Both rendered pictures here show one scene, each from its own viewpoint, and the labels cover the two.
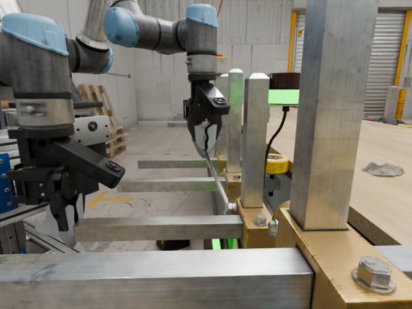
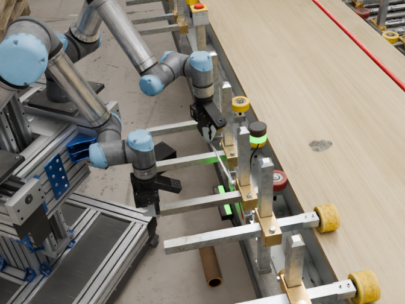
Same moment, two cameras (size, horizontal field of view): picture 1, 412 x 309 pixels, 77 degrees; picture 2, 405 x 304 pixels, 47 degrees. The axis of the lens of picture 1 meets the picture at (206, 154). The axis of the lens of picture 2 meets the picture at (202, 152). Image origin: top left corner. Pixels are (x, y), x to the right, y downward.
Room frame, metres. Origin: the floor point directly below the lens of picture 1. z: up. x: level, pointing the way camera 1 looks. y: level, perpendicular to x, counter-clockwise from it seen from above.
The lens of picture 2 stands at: (-0.75, 0.17, 2.01)
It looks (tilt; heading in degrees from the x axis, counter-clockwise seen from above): 39 degrees down; 355
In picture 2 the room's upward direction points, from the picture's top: 5 degrees counter-clockwise
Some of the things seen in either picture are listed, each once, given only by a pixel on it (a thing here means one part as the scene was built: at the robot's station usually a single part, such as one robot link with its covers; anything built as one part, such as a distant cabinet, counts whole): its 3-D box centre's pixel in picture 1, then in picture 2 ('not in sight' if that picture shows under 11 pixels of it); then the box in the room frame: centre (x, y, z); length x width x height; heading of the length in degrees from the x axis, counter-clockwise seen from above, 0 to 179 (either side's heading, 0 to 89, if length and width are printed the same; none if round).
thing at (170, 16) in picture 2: not in sight; (163, 17); (2.16, 0.07, 0.80); 0.43 x 0.03 x 0.04; 92
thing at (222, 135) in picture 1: (224, 140); (214, 102); (0.95, -0.07, 0.90); 0.03 x 0.03 x 0.48; 2
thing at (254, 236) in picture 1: (254, 221); (246, 191); (0.43, -0.09, 0.85); 0.13 x 0.06 x 0.05; 2
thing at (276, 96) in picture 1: (283, 96); (257, 135); (0.46, -0.13, 1.07); 0.06 x 0.06 x 0.02
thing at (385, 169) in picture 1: (384, 167); (320, 143); (0.55, -0.40, 0.91); 0.09 x 0.07 x 0.02; 85
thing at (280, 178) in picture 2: not in sight; (275, 187); (0.42, -0.19, 0.85); 0.08 x 0.08 x 0.11
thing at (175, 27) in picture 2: (197, 124); (167, 29); (1.91, 0.07, 0.83); 0.43 x 0.03 x 0.04; 92
